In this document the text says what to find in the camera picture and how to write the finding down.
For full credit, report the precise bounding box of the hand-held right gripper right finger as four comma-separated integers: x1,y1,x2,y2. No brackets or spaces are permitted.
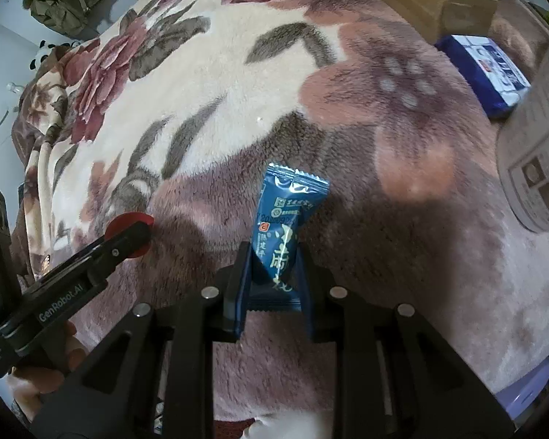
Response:
296,241,516,439

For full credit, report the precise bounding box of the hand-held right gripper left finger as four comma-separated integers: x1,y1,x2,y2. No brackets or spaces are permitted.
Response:
32,240,253,439

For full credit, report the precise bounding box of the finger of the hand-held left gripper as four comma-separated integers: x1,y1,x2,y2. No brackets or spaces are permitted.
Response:
88,222,154,284

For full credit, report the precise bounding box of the red round cap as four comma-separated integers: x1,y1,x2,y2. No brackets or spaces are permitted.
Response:
107,213,155,260

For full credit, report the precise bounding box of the small blue sachet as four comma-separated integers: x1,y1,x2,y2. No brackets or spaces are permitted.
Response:
248,162,331,314

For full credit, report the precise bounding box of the person's left hand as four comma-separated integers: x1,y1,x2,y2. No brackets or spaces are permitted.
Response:
4,320,90,426

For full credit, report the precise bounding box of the floral fleece blanket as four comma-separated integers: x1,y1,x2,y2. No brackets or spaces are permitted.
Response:
9,0,549,426

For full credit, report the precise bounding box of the panda plush toy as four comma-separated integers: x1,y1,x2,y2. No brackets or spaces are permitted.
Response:
30,40,81,71

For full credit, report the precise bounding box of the light purple plastic container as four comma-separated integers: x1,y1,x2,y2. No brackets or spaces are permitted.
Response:
496,359,549,421

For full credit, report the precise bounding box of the dark blue packet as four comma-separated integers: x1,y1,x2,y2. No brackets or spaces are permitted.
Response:
434,34,531,120

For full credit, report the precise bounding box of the brown cardboard box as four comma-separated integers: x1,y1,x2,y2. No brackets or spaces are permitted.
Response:
362,0,499,43

